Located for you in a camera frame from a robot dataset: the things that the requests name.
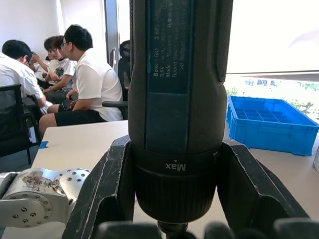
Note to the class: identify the person in white dress shirt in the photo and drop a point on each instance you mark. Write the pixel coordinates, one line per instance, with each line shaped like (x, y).
(15, 72)

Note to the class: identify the black smartphone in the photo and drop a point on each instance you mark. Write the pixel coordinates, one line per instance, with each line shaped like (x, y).
(66, 104)

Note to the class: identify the person with hand at face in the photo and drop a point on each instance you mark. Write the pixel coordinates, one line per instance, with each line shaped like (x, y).
(37, 66)

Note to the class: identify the person with glasses, printed t-shirt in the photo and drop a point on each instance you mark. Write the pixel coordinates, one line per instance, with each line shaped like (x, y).
(61, 67)

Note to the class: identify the person in white polo shirt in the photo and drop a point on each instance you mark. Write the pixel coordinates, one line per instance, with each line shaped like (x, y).
(94, 84)

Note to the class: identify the dark green electric screwdriver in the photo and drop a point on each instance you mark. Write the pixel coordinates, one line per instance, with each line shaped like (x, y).
(174, 124)

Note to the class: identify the blue plastic compartment crate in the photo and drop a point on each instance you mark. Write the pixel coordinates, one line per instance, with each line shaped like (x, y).
(269, 134)

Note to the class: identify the blue tape piece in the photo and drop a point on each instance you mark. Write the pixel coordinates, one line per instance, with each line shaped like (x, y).
(44, 145)

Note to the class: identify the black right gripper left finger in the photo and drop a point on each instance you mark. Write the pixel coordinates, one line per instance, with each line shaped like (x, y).
(104, 181)

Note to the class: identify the black office chair with headrest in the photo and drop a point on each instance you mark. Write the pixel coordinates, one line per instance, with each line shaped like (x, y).
(124, 67)

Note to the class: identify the white roller blind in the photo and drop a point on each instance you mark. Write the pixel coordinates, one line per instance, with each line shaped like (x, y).
(271, 37)

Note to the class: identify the black mesh chair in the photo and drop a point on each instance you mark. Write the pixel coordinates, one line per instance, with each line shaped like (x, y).
(12, 119)

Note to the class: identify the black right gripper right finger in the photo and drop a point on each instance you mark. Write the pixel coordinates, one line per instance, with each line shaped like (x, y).
(251, 184)

